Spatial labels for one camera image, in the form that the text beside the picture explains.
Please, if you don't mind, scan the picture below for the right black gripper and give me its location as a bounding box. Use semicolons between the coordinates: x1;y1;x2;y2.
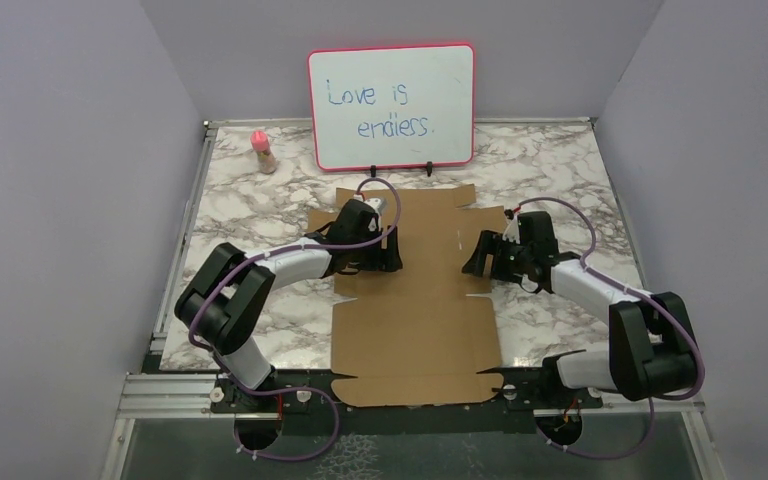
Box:
461;229;532;284

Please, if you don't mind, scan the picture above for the brown cardboard box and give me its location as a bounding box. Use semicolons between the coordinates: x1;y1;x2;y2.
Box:
330;184;506;407

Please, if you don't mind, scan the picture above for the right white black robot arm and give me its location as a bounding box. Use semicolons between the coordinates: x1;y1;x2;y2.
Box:
462;211;703;407

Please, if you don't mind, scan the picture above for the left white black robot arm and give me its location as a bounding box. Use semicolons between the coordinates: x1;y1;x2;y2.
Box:
174;197;402;411

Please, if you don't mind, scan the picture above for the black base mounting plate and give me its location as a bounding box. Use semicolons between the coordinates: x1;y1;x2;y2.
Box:
211;367;604;437

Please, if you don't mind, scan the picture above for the small pink capped bottle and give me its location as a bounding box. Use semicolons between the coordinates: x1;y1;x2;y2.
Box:
250;130;277;174

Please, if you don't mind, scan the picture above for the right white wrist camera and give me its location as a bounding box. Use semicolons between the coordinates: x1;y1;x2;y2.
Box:
502;207;520;243

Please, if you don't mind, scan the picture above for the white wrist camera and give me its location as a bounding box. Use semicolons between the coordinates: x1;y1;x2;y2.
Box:
359;195;387;232
502;207;520;243

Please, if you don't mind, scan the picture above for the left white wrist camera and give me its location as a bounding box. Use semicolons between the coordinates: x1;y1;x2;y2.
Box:
359;195;387;232

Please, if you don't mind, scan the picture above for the white board with pink frame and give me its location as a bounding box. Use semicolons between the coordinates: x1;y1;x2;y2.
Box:
307;43;475;172

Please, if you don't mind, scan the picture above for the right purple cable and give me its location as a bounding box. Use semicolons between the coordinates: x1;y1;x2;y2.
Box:
506;196;706;460

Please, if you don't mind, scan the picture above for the purple cable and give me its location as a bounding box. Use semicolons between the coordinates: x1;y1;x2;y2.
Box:
188;176;403;463
506;196;706;460

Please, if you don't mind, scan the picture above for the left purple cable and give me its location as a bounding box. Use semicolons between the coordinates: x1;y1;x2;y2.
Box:
188;176;403;463

